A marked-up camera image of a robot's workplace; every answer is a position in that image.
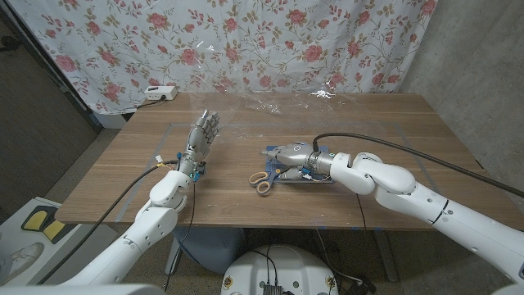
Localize blue grey stool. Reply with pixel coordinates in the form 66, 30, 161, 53
169, 227, 246, 275

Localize yellow black foot pedal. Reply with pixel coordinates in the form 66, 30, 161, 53
20, 205, 81, 245

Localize black floor plug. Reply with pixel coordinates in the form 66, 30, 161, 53
347, 278, 377, 295

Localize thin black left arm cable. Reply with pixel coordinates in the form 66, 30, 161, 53
163, 181, 197, 293

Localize clear cling film sheet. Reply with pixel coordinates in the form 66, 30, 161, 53
179, 36, 361, 144

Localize floral rose curtain backdrop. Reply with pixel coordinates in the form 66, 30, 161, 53
7, 0, 439, 116

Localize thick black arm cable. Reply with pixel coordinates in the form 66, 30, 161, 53
36, 160, 179, 285
311, 132, 524, 199

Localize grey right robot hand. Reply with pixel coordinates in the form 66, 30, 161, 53
260, 142, 335, 182

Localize white power strip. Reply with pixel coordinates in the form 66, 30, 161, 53
143, 85, 178, 102

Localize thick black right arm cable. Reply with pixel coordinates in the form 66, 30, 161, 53
311, 132, 524, 199

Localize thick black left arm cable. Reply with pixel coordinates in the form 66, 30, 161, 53
36, 160, 179, 285

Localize dark perforated partition panel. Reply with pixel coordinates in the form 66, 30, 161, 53
0, 7, 103, 222

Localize grey table leg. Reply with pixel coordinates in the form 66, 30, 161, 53
372, 229, 400, 283

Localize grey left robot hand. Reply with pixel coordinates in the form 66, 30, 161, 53
175, 109, 222, 175

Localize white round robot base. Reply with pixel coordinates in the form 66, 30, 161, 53
220, 244, 340, 295

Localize grey orange handled scissors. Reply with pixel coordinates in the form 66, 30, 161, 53
248, 165, 288, 197

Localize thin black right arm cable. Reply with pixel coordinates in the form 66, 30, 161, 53
355, 193, 370, 231

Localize white robot torso edge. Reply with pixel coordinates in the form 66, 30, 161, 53
0, 282, 524, 295

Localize black power strip cable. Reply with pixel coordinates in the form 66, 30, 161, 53
137, 96, 167, 110

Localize white pedal board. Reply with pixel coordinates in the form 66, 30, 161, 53
0, 196, 120, 286

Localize black cable on robot base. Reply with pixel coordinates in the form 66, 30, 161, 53
250, 244, 280, 286

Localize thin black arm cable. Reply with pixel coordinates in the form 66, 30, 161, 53
163, 181, 197, 293
355, 193, 370, 231

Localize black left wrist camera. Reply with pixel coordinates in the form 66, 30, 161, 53
192, 161, 207, 183

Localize blue notebook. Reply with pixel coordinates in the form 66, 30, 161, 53
264, 145, 337, 184

